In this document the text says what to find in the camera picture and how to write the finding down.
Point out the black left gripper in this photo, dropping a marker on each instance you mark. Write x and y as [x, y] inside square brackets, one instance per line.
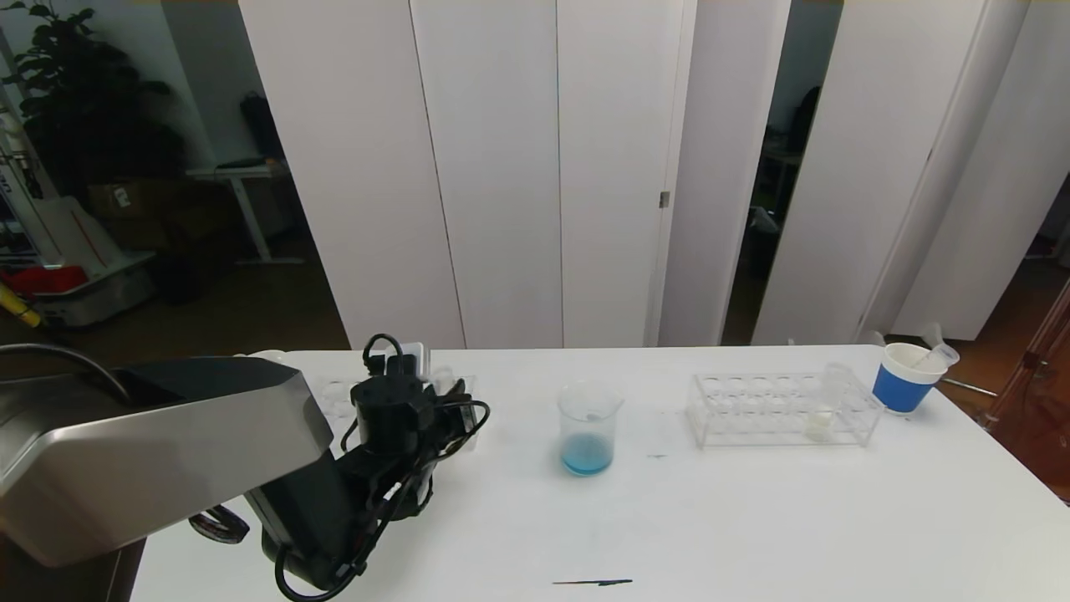
[447, 418]

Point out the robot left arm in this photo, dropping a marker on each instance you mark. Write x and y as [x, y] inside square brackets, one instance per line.
[167, 451]

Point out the clear acrylic test tube rack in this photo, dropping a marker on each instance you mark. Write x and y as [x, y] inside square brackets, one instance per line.
[338, 400]
[769, 414]

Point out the clear glass beaker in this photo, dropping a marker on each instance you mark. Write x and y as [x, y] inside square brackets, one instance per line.
[587, 456]

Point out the test tube with yellow pigment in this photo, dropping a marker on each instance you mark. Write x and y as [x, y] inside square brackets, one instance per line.
[819, 426]

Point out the white three-panel folding screen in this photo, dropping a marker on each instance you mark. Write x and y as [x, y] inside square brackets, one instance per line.
[493, 167]

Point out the white standing desk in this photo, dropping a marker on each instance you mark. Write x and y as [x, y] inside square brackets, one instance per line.
[242, 171]

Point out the black backpack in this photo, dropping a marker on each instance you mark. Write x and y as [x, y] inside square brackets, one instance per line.
[261, 125]

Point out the white equipment base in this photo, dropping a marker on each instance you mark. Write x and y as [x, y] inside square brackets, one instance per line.
[100, 294]

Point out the cardboard box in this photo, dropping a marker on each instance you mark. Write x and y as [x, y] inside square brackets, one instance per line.
[125, 199]

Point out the white partition panel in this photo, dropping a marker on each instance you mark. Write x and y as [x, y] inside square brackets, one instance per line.
[719, 125]
[878, 84]
[1020, 125]

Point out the white leaning board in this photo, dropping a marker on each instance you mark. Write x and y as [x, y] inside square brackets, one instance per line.
[71, 232]

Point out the yellow tool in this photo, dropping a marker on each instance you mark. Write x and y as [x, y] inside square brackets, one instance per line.
[18, 308]

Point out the dark green potted plant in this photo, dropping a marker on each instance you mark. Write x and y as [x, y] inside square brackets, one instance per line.
[84, 92]

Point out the white partition foot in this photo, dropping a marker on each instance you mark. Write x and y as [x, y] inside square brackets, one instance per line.
[932, 334]

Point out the chrome floor leg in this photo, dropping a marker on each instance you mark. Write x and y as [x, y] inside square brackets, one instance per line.
[968, 390]

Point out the brown wooden stand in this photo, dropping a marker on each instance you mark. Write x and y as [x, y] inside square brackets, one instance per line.
[1036, 401]

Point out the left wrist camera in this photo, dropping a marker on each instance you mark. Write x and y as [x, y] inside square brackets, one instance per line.
[416, 359]

